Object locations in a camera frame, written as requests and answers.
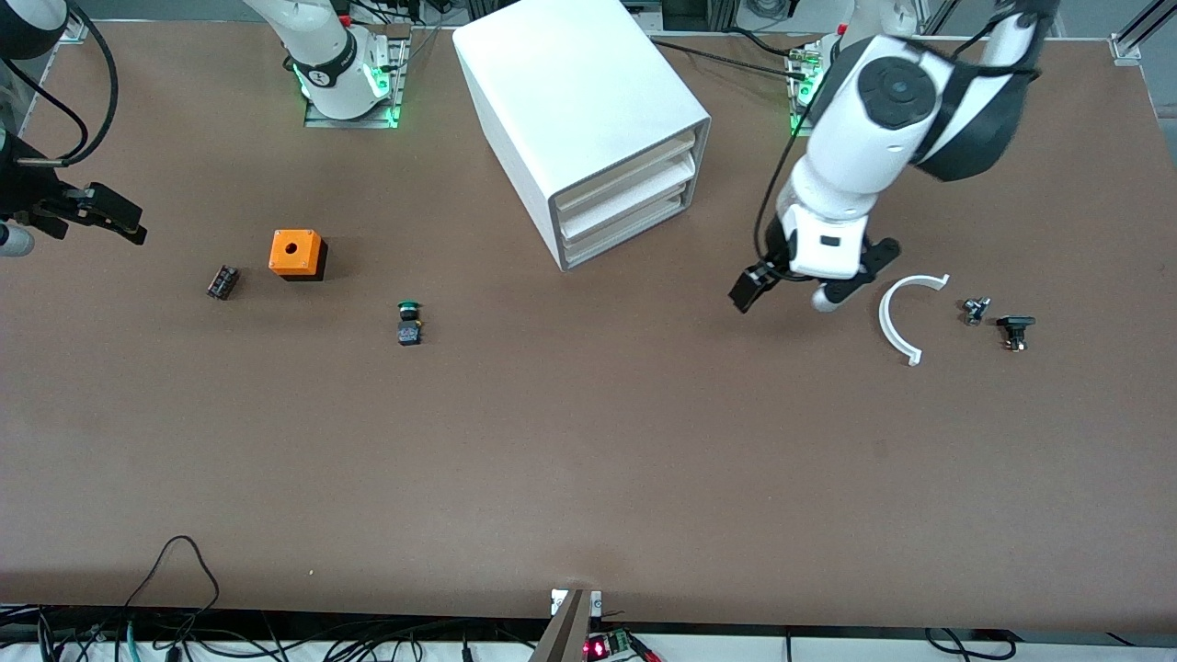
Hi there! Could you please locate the white curved plastic piece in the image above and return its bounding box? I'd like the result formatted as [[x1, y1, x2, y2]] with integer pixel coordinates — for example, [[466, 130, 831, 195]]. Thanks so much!
[[878, 274, 952, 368]]

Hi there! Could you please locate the orange box with hole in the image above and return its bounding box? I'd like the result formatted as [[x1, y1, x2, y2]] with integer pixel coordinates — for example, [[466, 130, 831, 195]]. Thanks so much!
[[269, 229, 329, 282]]

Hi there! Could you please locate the circuit board with red light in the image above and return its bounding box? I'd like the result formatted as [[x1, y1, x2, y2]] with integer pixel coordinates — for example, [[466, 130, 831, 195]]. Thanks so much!
[[583, 628, 660, 662]]

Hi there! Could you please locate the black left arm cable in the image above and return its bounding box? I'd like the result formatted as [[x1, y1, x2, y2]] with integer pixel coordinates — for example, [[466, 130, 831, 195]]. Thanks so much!
[[755, 51, 834, 269]]

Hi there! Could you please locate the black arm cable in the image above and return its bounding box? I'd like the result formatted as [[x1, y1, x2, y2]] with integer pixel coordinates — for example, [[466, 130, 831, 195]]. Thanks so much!
[[755, 51, 834, 269], [14, 0, 120, 169]]

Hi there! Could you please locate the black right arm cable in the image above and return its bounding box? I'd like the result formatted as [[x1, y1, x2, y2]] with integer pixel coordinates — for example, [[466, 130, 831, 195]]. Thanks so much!
[[14, 0, 120, 169]]

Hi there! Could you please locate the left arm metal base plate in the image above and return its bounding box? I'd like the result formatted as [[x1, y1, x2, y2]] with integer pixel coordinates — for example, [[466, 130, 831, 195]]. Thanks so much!
[[786, 41, 833, 139]]

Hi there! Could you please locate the black switch part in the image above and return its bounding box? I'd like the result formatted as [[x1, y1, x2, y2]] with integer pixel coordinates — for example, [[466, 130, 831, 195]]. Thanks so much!
[[997, 314, 1037, 353]]

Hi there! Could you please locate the black cable on table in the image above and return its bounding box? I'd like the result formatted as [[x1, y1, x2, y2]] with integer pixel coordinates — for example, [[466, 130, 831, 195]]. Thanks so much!
[[646, 37, 821, 82]]

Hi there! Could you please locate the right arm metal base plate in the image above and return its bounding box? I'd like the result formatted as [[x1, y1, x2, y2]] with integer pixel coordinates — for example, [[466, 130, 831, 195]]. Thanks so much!
[[303, 26, 411, 130]]

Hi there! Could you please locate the black looped cable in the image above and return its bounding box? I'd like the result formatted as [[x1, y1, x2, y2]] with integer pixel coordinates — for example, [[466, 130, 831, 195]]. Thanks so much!
[[124, 535, 222, 637]]

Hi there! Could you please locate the black cable under table edge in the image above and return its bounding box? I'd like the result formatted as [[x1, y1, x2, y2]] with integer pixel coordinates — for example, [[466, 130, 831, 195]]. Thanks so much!
[[923, 627, 1014, 662]]

